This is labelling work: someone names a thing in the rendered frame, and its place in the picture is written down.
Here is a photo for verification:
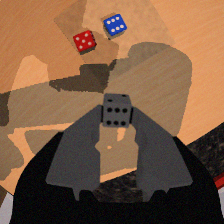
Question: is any grey die with black pips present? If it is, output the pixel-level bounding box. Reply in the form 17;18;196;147
102;93;132;128

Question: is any red die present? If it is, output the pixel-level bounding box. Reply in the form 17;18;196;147
73;30;97;52

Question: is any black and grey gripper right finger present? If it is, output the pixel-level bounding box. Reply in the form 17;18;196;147
129;106;224;224

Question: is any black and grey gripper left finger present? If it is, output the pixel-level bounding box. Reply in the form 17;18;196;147
9;104;103;224

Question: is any dark blue die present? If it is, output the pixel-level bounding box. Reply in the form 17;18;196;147
103;14;127;36

